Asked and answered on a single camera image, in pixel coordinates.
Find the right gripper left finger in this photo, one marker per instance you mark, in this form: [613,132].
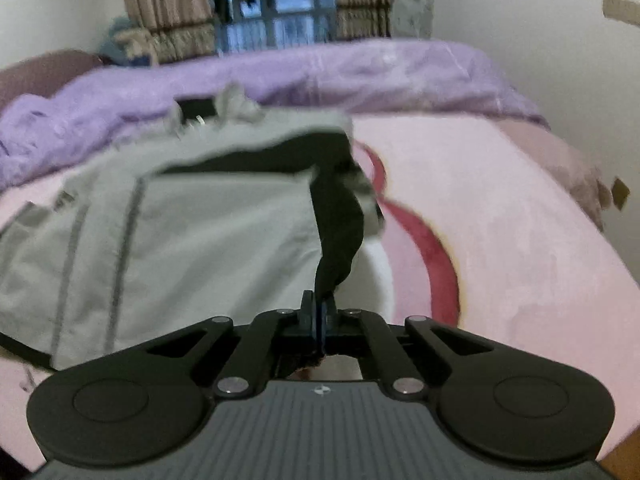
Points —
[274,345]

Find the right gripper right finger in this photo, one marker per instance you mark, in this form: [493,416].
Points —
[365,336]

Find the grey and black jacket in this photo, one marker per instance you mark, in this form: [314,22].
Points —
[231,215]

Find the pink bed sheet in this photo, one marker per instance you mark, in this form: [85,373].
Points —
[517,313]

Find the purple duvet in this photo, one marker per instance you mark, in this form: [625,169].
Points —
[41,135]

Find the covered standing fan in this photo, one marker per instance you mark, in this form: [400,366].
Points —
[412,19]

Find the blue plush toy pile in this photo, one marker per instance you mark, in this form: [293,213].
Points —
[128,44]

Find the left beige curtain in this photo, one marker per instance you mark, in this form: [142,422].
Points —
[182,29]

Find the low wall socket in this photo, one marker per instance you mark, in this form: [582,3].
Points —
[620,193]

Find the balcony window frame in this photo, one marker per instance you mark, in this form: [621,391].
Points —
[251,30]

